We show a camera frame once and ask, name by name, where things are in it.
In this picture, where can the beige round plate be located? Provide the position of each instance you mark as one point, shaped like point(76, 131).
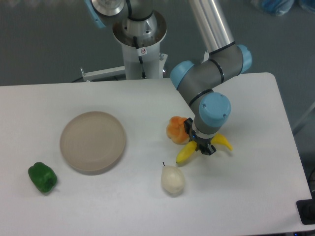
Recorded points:
point(93, 142)

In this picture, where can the green bell pepper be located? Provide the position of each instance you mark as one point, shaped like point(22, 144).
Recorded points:
point(43, 177)

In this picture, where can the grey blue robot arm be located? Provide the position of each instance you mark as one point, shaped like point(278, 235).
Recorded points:
point(195, 83)

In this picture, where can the white pear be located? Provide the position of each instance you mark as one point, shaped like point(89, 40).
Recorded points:
point(172, 180)

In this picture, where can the black device at table edge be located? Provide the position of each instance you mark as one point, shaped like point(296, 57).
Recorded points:
point(306, 209)

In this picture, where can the blue plastic bag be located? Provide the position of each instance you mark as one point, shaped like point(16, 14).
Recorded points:
point(281, 7)

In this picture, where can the yellow banana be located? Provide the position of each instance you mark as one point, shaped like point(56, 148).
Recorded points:
point(192, 146)

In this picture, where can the orange bread bun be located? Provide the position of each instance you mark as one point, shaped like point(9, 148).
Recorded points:
point(175, 130)

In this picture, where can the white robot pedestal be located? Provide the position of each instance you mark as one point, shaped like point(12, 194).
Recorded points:
point(140, 42)

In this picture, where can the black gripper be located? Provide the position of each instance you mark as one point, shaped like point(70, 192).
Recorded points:
point(202, 140)

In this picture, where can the white metal bracket right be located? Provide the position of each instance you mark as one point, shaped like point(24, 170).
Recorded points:
point(205, 57)

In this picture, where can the white metal bracket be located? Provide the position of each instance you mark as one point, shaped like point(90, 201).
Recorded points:
point(205, 57)
point(103, 75)

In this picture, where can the white metal bracket left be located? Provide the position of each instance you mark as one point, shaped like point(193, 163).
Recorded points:
point(103, 75)

